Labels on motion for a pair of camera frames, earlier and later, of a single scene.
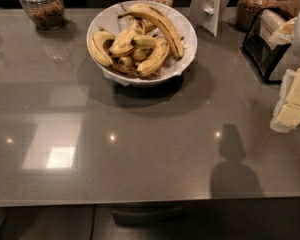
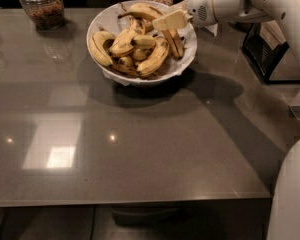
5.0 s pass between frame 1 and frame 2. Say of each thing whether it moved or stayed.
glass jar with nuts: stayed
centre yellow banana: stayed
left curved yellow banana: stayed
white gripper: moved
